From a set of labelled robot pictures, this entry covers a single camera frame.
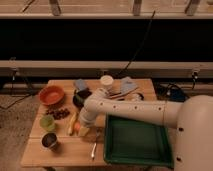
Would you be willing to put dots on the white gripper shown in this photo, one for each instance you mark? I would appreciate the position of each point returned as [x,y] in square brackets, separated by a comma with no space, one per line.
[86,119]

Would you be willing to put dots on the red apple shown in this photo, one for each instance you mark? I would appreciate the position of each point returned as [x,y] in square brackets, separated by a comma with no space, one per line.
[77,126]

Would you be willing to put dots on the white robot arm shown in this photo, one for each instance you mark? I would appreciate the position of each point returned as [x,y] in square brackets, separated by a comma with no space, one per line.
[193,120]

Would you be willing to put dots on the metal cup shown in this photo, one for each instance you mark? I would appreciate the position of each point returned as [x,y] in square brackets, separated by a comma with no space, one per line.
[50,141]

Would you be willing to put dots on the green plastic cup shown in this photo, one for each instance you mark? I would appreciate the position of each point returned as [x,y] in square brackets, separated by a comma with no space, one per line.
[47,123]

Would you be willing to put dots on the white cup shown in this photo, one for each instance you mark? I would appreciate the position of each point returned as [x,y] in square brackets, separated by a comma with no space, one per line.
[107,81]

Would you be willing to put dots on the silver fork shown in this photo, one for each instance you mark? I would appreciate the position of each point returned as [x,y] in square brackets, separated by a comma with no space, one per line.
[98,133]

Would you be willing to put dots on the yellow corn cob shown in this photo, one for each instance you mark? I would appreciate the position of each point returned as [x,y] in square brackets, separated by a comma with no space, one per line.
[70,130]

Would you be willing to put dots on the wooden table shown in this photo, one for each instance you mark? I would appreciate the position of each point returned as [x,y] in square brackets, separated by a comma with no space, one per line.
[72,151]

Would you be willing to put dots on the dark grapes bunch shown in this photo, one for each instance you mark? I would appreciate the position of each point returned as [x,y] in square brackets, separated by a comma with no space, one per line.
[58,113]

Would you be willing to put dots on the green plastic tray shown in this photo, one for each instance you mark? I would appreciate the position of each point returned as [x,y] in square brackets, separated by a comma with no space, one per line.
[136,143]

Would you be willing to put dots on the blue cloth piece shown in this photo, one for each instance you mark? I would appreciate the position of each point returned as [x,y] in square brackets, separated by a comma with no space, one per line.
[80,84]

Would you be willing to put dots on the orange bowl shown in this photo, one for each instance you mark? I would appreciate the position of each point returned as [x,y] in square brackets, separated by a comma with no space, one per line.
[51,95]

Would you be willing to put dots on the striped black white block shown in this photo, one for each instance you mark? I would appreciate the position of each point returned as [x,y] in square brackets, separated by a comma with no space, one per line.
[114,96]

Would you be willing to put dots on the white handled utensil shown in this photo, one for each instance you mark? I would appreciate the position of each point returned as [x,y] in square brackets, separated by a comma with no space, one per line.
[136,97]

